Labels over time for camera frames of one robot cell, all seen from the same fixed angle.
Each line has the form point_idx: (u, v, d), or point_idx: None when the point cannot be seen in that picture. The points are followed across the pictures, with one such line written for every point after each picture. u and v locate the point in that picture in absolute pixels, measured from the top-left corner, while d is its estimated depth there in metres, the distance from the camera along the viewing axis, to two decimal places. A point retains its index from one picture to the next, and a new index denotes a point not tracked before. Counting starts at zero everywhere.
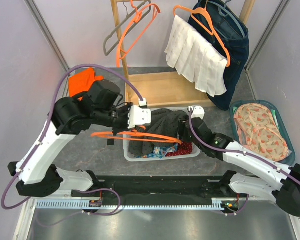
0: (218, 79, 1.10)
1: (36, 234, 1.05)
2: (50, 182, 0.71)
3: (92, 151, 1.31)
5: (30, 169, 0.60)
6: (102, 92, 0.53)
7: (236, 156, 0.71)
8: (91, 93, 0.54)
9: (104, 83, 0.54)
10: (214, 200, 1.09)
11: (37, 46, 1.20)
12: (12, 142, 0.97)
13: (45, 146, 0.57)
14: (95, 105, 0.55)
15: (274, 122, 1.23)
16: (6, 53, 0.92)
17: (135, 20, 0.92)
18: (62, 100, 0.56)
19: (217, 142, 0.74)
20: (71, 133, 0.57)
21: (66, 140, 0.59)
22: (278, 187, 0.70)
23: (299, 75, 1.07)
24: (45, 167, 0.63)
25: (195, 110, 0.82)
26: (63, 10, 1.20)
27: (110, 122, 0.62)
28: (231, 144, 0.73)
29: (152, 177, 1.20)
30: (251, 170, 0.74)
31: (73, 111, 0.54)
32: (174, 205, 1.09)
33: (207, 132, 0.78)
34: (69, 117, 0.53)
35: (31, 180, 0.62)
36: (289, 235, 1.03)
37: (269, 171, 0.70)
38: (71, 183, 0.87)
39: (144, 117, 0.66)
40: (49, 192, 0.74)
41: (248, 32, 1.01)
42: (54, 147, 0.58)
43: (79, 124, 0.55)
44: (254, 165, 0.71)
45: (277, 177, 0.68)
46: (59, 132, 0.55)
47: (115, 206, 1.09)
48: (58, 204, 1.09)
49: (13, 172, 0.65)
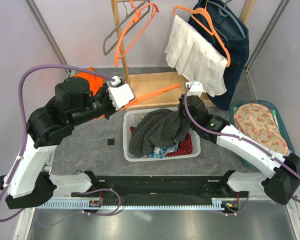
0: (217, 78, 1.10)
1: (36, 234, 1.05)
2: (42, 191, 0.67)
3: (92, 150, 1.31)
5: (16, 182, 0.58)
6: (65, 96, 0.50)
7: (231, 140, 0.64)
8: (58, 99, 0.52)
9: (66, 85, 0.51)
10: (214, 200, 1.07)
11: (37, 46, 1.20)
12: (12, 143, 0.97)
13: (26, 160, 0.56)
14: (66, 109, 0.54)
15: (274, 122, 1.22)
16: (6, 54, 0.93)
17: (135, 20, 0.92)
18: (36, 112, 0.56)
19: (213, 124, 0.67)
20: (51, 143, 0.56)
21: (48, 151, 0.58)
22: (269, 175, 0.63)
23: (298, 75, 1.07)
24: (32, 179, 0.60)
25: (192, 87, 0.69)
26: (63, 10, 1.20)
27: (95, 114, 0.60)
28: (227, 128, 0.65)
29: (152, 177, 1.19)
30: (244, 156, 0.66)
31: (47, 122, 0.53)
32: (174, 205, 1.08)
33: (203, 113, 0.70)
34: (43, 129, 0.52)
35: (20, 192, 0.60)
36: (289, 235, 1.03)
37: (262, 158, 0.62)
38: (66, 187, 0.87)
39: (126, 96, 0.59)
40: (41, 202, 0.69)
41: (248, 32, 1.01)
42: (37, 159, 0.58)
43: (57, 135, 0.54)
44: (248, 151, 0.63)
45: (270, 164, 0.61)
46: (37, 146, 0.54)
47: (115, 206, 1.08)
48: (58, 204, 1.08)
49: (1, 186, 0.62)
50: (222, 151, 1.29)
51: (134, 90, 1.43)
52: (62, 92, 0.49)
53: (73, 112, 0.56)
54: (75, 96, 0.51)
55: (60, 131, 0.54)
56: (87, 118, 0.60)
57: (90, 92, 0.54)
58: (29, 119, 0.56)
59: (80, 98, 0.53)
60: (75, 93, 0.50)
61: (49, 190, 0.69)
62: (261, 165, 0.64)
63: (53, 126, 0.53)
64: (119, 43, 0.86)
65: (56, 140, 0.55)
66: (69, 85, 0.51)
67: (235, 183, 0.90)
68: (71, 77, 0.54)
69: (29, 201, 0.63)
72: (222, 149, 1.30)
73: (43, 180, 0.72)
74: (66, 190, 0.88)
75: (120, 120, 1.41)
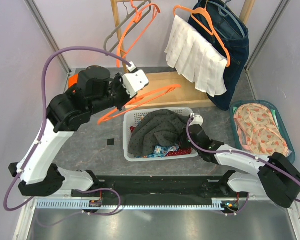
0: (218, 78, 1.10)
1: (36, 234, 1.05)
2: (53, 180, 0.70)
3: (92, 150, 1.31)
5: (31, 168, 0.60)
6: (88, 83, 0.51)
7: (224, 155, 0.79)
8: (80, 86, 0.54)
9: (89, 72, 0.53)
10: (214, 200, 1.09)
11: (37, 46, 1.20)
12: (12, 143, 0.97)
13: (45, 144, 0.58)
14: (87, 95, 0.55)
15: (274, 123, 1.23)
16: (6, 54, 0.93)
17: (135, 21, 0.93)
18: (57, 98, 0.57)
19: (212, 146, 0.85)
20: (69, 129, 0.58)
21: (65, 137, 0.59)
22: None
23: (298, 75, 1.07)
24: (46, 165, 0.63)
25: (195, 117, 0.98)
26: (63, 10, 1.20)
27: (112, 102, 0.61)
28: (223, 147, 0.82)
29: (152, 177, 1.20)
30: (237, 165, 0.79)
31: (68, 108, 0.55)
32: (174, 205, 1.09)
33: (204, 138, 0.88)
34: (65, 114, 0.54)
35: (33, 180, 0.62)
36: (289, 235, 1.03)
37: (249, 162, 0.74)
38: (73, 181, 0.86)
39: (141, 80, 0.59)
40: (51, 192, 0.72)
41: (248, 32, 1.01)
42: (54, 144, 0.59)
43: (77, 120, 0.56)
44: (237, 159, 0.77)
45: (256, 166, 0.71)
46: (57, 130, 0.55)
47: (115, 206, 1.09)
48: (57, 204, 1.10)
49: (14, 173, 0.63)
50: None
51: None
52: (86, 78, 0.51)
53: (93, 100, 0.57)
54: (98, 82, 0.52)
55: (80, 116, 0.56)
56: (104, 107, 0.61)
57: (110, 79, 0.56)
58: (49, 104, 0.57)
59: (101, 85, 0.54)
60: (99, 79, 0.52)
61: (59, 180, 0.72)
62: (252, 169, 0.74)
63: (74, 112, 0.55)
64: (120, 43, 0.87)
65: (74, 125, 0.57)
66: (92, 72, 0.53)
67: (235, 182, 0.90)
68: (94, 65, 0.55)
69: (41, 188, 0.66)
72: None
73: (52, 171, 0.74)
74: (72, 185, 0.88)
75: (120, 120, 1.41)
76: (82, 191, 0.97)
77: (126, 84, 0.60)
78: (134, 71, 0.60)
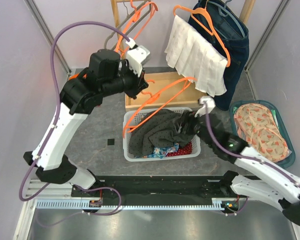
0: (218, 78, 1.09)
1: (36, 234, 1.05)
2: (67, 167, 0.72)
3: (92, 150, 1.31)
5: (47, 153, 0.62)
6: (100, 64, 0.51)
7: (252, 164, 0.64)
8: (91, 68, 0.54)
9: (101, 54, 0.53)
10: (214, 200, 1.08)
11: (37, 46, 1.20)
12: (12, 143, 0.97)
13: (61, 128, 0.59)
14: (100, 77, 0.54)
15: (274, 123, 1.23)
16: (6, 54, 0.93)
17: (134, 20, 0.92)
18: (68, 82, 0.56)
19: (232, 144, 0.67)
20: (84, 112, 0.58)
21: (80, 121, 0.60)
22: (292, 200, 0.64)
23: (298, 75, 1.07)
24: (61, 151, 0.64)
25: (208, 102, 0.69)
26: (63, 10, 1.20)
27: (121, 87, 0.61)
28: (248, 149, 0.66)
29: (152, 177, 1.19)
30: (263, 177, 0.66)
31: (81, 89, 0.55)
32: (174, 205, 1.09)
33: (222, 132, 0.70)
34: (80, 96, 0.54)
35: (50, 165, 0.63)
36: (289, 236, 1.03)
37: (286, 184, 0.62)
38: (79, 176, 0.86)
39: (142, 52, 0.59)
40: (65, 179, 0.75)
41: (248, 32, 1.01)
42: (70, 128, 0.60)
43: (91, 102, 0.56)
44: (270, 175, 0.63)
45: (294, 191, 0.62)
46: (73, 112, 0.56)
47: (115, 205, 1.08)
48: (58, 204, 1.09)
49: (29, 161, 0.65)
50: None
51: None
52: (98, 59, 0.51)
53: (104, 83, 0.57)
54: (110, 64, 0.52)
55: (95, 98, 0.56)
56: (113, 92, 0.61)
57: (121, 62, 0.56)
58: (63, 89, 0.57)
59: (112, 67, 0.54)
60: (111, 60, 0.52)
61: (71, 168, 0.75)
62: (285, 190, 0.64)
63: (88, 93, 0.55)
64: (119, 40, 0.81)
65: (89, 107, 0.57)
66: (103, 54, 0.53)
67: (241, 188, 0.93)
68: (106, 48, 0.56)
69: (56, 175, 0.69)
72: None
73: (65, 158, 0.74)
74: (78, 180, 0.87)
75: (120, 120, 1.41)
76: (84, 188, 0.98)
77: (130, 61, 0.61)
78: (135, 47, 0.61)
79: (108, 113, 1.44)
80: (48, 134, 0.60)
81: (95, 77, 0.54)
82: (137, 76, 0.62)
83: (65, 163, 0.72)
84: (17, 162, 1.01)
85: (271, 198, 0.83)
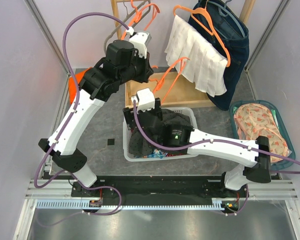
0: (218, 79, 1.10)
1: (36, 234, 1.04)
2: (79, 154, 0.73)
3: (92, 150, 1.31)
5: (65, 138, 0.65)
6: (118, 53, 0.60)
7: (204, 146, 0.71)
8: (108, 57, 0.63)
9: (116, 44, 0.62)
10: (214, 200, 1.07)
11: (37, 46, 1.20)
12: (12, 143, 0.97)
13: (80, 112, 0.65)
14: (117, 65, 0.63)
15: (274, 122, 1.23)
16: (6, 54, 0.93)
17: (135, 20, 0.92)
18: (89, 72, 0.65)
19: (177, 135, 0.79)
20: (101, 99, 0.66)
21: (97, 107, 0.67)
22: (250, 165, 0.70)
23: (299, 75, 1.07)
24: (77, 138, 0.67)
25: (141, 98, 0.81)
26: (63, 9, 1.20)
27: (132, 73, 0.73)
28: (192, 135, 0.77)
29: (152, 177, 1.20)
30: (219, 155, 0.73)
31: (101, 77, 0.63)
32: (174, 205, 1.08)
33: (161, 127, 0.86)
34: (101, 83, 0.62)
35: (66, 150, 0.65)
36: (289, 236, 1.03)
37: (240, 152, 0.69)
38: (85, 170, 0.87)
39: (143, 35, 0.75)
40: (77, 169, 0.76)
41: (248, 32, 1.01)
42: (87, 114, 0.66)
43: (110, 88, 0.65)
44: (223, 150, 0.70)
45: (249, 156, 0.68)
46: (94, 97, 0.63)
47: (115, 205, 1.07)
48: (58, 204, 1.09)
49: (45, 148, 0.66)
50: None
51: (134, 90, 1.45)
52: (116, 49, 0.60)
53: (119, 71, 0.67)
54: (125, 52, 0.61)
55: (113, 84, 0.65)
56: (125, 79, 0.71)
57: (133, 51, 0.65)
58: (83, 77, 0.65)
59: (126, 56, 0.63)
60: (126, 49, 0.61)
61: (83, 157, 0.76)
62: (243, 159, 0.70)
63: (107, 81, 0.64)
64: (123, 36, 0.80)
65: (107, 93, 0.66)
66: (118, 44, 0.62)
67: (229, 183, 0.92)
68: (117, 40, 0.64)
69: (72, 161, 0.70)
72: None
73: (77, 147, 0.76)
74: (82, 175, 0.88)
75: (120, 120, 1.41)
76: (86, 187, 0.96)
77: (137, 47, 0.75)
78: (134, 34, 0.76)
79: (108, 113, 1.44)
80: (68, 118, 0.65)
81: (112, 65, 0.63)
82: (144, 59, 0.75)
83: (78, 151, 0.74)
84: (17, 162, 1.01)
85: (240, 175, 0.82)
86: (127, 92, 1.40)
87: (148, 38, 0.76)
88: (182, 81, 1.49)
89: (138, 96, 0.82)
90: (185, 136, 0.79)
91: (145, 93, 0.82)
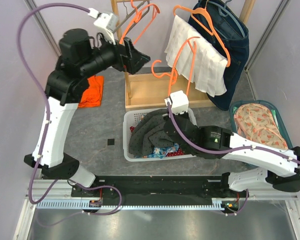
0: (217, 78, 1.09)
1: (36, 234, 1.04)
2: (69, 159, 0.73)
3: (92, 150, 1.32)
5: (48, 150, 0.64)
6: (71, 47, 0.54)
7: (245, 153, 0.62)
8: (65, 56, 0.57)
9: (68, 38, 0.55)
10: (214, 200, 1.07)
11: (37, 46, 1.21)
12: (12, 143, 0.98)
13: (55, 122, 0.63)
14: (76, 62, 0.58)
15: (274, 122, 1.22)
16: (7, 54, 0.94)
17: (135, 20, 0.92)
18: (52, 74, 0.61)
19: (217, 139, 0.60)
20: (74, 101, 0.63)
21: (71, 111, 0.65)
22: (284, 175, 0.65)
23: (298, 75, 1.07)
24: (61, 144, 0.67)
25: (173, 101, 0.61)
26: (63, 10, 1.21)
27: (103, 65, 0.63)
28: (233, 139, 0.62)
29: (152, 177, 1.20)
30: (255, 162, 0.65)
31: (66, 79, 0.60)
32: (174, 205, 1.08)
33: (194, 131, 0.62)
34: (67, 86, 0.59)
35: (54, 160, 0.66)
36: (289, 235, 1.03)
37: (280, 162, 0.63)
38: (81, 172, 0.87)
39: (106, 17, 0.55)
40: (72, 173, 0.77)
41: (248, 32, 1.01)
42: (63, 120, 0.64)
43: (78, 89, 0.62)
44: (263, 159, 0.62)
45: (289, 167, 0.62)
46: (64, 103, 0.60)
47: (115, 206, 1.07)
48: (58, 204, 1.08)
49: (32, 163, 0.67)
50: None
51: (134, 90, 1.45)
52: (67, 44, 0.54)
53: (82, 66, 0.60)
54: (80, 45, 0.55)
55: (80, 83, 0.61)
56: (95, 71, 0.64)
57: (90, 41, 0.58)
58: (48, 82, 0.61)
59: (83, 48, 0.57)
60: (79, 41, 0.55)
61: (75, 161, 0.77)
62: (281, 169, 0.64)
63: (74, 81, 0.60)
64: None
65: (77, 94, 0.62)
66: (70, 37, 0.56)
67: (235, 185, 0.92)
68: (70, 30, 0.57)
69: (62, 169, 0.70)
72: None
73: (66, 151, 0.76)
74: (79, 178, 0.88)
75: (120, 120, 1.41)
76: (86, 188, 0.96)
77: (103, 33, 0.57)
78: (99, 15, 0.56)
79: (108, 113, 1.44)
80: (45, 130, 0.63)
81: (72, 63, 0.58)
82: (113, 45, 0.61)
83: (67, 156, 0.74)
84: (17, 162, 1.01)
85: (259, 181, 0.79)
86: (127, 92, 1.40)
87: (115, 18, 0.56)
88: (182, 81, 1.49)
89: (170, 99, 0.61)
90: (224, 140, 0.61)
91: (177, 95, 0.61)
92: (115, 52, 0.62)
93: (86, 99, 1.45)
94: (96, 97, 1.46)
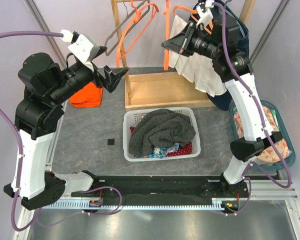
0: (218, 77, 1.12)
1: (36, 234, 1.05)
2: (53, 186, 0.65)
3: (92, 150, 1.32)
5: (26, 182, 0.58)
6: (32, 79, 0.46)
7: (242, 92, 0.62)
8: (28, 86, 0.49)
9: (27, 69, 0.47)
10: (214, 200, 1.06)
11: (37, 46, 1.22)
12: (12, 142, 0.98)
13: (29, 155, 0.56)
14: (43, 92, 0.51)
15: (274, 122, 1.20)
16: (6, 54, 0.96)
17: (135, 20, 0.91)
18: (21, 104, 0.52)
19: (238, 63, 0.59)
20: (47, 131, 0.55)
21: (47, 141, 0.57)
22: (246, 136, 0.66)
23: (298, 74, 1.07)
24: (41, 174, 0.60)
25: None
26: (62, 10, 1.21)
27: (75, 87, 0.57)
28: (246, 76, 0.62)
29: (152, 177, 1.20)
30: (238, 107, 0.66)
31: (36, 110, 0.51)
32: (174, 205, 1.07)
33: (231, 43, 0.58)
34: (36, 119, 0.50)
35: (33, 192, 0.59)
36: (289, 235, 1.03)
37: (254, 124, 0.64)
38: (73, 184, 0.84)
39: (84, 49, 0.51)
40: (56, 197, 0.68)
41: (248, 32, 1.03)
42: (39, 151, 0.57)
43: (51, 120, 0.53)
44: (247, 109, 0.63)
45: (257, 131, 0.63)
46: (35, 136, 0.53)
47: (115, 206, 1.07)
48: (58, 204, 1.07)
49: (10, 195, 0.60)
50: (222, 151, 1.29)
51: (134, 90, 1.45)
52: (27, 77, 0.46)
53: (53, 91, 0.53)
54: (42, 76, 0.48)
55: (53, 114, 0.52)
56: (69, 94, 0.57)
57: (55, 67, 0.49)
58: (16, 114, 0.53)
59: (48, 76, 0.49)
60: (41, 72, 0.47)
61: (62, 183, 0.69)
62: (249, 129, 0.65)
63: (45, 111, 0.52)
64: (120, 44, 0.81)
65: (51, 125, 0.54)
66: (30, 67, 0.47)
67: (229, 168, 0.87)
68: (28, 58, 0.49)
69: (45, 197, 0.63)
72: (222, 149, 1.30)
73: (49, 177, 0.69)
74: (73, 187, 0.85)
75: (120, 120, 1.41)
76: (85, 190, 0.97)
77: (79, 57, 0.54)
78: (75, 38, 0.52)
79: (108, 113, 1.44)
80: (19, 164, 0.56)
81: (38, 94, 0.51)
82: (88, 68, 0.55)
83: (50, 181, 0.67)
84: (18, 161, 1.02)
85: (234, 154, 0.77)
86: (127, 92, 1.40)
87: (94, 51, 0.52)
88: (182, 81, 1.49)
89: None
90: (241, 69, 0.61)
91: None
92: (89, 73, 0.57)
93: (86, 99, 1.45)
94: (96, 97, 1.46)
